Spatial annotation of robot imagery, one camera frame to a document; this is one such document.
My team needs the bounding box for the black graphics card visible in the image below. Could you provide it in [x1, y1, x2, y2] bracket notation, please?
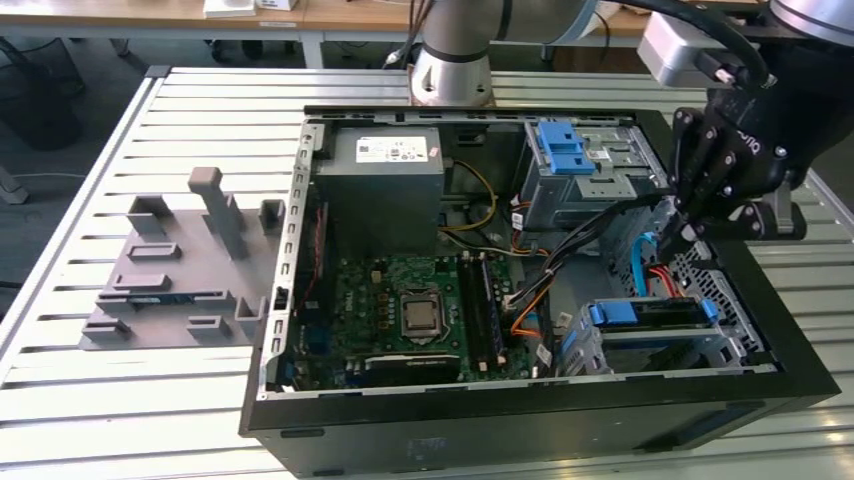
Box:
[359, 352, 462, 387]

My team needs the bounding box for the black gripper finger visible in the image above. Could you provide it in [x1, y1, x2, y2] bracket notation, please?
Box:
[657, 106, 748, 262]
[705, 191, 810, 243]

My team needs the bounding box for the metal disk bay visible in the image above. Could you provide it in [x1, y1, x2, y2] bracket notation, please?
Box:
[577, 297, 762, 376]

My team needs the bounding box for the white desk foot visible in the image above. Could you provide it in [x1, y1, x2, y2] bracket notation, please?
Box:
[0, 164, 32, 205]

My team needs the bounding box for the wooden desk white frame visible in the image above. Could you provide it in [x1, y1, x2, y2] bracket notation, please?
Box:
[303, 0, 653, 76]
[0, 0, 326, 69]

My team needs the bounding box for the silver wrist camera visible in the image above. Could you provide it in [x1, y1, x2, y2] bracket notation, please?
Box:
[637, 12, 736, 89]

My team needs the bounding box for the metal optical drive cage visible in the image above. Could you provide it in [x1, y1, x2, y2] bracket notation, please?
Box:
[520, 119, 676, 234]

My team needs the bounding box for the thin black hanging cable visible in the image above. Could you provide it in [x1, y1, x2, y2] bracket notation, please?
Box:
[383, 0, 430, 67]

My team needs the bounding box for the hard disk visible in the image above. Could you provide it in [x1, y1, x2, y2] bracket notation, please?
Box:
[590, 298, 717, 331]

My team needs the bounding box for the black PC case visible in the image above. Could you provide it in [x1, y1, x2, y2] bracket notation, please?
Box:
[238, 104, 841, 477]

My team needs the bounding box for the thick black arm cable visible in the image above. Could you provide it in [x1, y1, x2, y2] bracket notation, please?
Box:
[613, 0, 780, 91]

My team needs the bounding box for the green motherboard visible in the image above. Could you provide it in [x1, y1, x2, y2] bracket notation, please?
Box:
[293, 252, 536, 391]

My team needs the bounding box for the installed RAM stick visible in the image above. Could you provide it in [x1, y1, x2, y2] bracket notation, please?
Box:
[478, 259, 506, 361]

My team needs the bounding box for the black waste bin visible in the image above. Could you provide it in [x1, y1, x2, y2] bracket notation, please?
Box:
[0, 37, 87, 151]

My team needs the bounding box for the blue plastic drive latch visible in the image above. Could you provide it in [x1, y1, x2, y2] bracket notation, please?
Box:
[537, 119, 600, 176]

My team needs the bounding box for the black wire bundle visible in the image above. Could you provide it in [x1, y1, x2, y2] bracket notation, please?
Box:
[504, 197, 676, 311]

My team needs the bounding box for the grey power supply unit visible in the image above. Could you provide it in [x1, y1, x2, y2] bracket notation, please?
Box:
[313, 125, 447, 256]

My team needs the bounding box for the orange wire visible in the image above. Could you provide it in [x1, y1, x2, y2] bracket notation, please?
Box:
[510, 294, 556, 341]

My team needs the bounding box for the grey parts rack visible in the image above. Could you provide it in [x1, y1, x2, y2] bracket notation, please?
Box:
[78, 166, 290, 355]

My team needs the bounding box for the silver CPU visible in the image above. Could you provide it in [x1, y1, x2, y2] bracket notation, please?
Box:
[399, 298, 443, 337]

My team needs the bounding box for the blue data wire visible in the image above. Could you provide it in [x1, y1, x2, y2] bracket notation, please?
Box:
[629, 230, 661, 301]

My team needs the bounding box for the yellow wire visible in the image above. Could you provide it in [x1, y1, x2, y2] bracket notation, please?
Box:
[439, 159, 500, 234]

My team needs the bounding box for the large white box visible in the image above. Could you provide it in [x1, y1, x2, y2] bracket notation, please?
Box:
[203, 0, 259, 20]

